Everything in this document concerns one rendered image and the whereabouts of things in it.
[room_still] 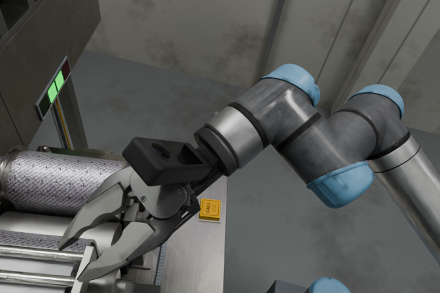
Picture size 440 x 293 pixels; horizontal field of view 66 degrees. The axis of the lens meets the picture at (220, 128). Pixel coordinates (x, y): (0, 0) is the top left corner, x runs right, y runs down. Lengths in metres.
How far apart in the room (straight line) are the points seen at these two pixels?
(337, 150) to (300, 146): 0.04
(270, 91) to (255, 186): 2.00
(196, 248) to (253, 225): 1.13
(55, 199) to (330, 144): 0.61
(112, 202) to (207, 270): 0.76
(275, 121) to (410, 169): 0.22
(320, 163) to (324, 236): 1.96
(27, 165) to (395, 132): 0.73
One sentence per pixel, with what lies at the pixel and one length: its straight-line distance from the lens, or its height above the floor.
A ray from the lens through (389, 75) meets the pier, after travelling 2.73.
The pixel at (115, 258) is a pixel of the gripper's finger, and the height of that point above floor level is 1.60.
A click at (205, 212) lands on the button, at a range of 1.19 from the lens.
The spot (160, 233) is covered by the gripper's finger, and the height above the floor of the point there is 1.61.
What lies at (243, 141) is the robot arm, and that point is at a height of 1.66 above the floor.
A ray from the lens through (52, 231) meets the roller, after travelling 0.84.
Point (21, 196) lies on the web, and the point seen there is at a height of 1.27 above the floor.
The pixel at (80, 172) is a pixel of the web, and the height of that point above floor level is 1.31.
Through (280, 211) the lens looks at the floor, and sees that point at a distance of 2.36.
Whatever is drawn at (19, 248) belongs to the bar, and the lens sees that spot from 0.59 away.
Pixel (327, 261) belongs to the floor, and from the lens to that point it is 2.31.
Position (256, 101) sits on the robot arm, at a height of 1.69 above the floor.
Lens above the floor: 1.96
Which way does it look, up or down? 47 degrees down
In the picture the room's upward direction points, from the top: 11 degrees clockwise
